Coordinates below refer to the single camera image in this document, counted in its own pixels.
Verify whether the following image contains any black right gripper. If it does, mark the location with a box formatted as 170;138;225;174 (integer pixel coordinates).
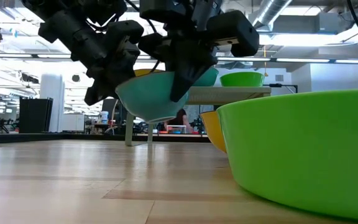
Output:
137;11;260;103

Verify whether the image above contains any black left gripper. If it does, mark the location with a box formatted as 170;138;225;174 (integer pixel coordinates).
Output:
84;20;145;106

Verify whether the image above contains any teal patterned mini bowl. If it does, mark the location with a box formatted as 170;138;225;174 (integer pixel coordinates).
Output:
115;71;190;124
193;67;219;88

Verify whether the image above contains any green plastic mini bowl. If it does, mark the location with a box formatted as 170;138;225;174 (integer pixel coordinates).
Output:
216;88;358;222
219;72;265;88

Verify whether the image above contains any pale green perforated metal shelf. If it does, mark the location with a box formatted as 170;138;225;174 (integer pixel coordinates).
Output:
124;86;272;147

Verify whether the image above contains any person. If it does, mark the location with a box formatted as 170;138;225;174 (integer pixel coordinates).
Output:
163;108;195;134

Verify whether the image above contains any white cabinet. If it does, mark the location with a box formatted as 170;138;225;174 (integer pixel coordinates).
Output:
62;113;86;133

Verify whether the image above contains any black cabinet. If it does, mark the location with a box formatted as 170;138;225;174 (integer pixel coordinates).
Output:
19;97;54;134

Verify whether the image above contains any black aluminium table frame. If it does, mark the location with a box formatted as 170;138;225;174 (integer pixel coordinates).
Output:
0;129;211;146

